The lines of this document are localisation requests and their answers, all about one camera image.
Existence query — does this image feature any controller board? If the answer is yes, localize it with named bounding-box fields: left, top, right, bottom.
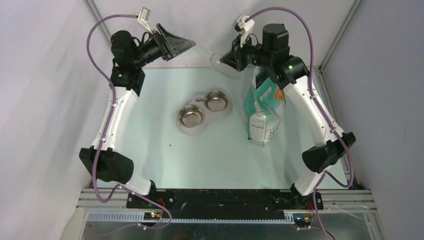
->
left=292, top=216, right=313, bottom=231
left=143, top=211, right=162, bottom=221

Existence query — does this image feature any steel bowl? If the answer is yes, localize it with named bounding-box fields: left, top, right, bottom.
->
left=203, top=90, right=230, bottom=112
left=177, top=104, right=205, bottom=128

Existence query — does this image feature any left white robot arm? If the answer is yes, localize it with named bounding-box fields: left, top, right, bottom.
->
left=79, top=23, right=196, bottom=208

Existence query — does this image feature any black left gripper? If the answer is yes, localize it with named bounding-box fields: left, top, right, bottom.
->
left=132, top=23, right=195, bottom=68

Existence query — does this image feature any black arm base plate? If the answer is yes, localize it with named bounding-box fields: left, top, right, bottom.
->
left=126, top=188, right=324, bottom=220

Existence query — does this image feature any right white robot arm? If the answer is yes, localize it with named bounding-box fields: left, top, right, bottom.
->
left=220, top=20, right=356, bottom=209

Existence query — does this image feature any right steel bowl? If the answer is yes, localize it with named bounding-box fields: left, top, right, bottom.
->
left=203, top=90, right=230, bottom=112

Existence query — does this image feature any teal pet food bag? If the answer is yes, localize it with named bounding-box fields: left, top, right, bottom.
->
left=243, top=66, right=286, bottom=146

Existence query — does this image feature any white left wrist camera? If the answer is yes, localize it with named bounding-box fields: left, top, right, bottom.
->
left=137, top=7, right=153, bottom=34

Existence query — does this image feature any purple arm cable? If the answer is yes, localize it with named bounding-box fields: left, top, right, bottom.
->
left=86, top=13, right=173, bottom=231
left=245, top=6, right=355, bottom=240

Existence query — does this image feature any clear plastic scoop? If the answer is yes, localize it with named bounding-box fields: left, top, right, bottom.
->
left=210, top=52, right=243, bottom=80

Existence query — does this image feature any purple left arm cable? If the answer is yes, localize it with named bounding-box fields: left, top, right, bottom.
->
left=86, top=13, right=173, bottom=231

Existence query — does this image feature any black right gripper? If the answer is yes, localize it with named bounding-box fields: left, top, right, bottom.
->
left=221, top=32, right=274, bottom=72

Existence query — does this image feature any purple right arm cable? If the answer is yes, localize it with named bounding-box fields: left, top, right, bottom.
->
left=245, top=6, right=355, bottom=240

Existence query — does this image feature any grey double bowl stand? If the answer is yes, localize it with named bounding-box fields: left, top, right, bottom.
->
left=176, top=90, right=233, bottom=136

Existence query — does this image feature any left controller board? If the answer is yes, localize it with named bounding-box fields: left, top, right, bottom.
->
left=143, top=211, right=162, bottom=221

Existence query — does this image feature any aluminium frame rail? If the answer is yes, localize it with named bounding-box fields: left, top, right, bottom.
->
left=77, top=188, right=377, bottom=224

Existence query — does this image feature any left steel bowl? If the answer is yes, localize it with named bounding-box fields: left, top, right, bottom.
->
left=177, top=104, right=205, bottom=128

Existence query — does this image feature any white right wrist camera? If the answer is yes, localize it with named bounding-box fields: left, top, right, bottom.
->
left=233, top=14, right=255, bottom=48

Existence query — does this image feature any right controller board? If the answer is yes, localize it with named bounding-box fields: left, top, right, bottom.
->
left=292, top=216, right=313, bottom=231

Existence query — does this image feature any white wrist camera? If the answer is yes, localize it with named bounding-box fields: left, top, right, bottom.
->
left=233, top=14, right=255, bottom=48
left=137, top=7, right=153, bottom=34

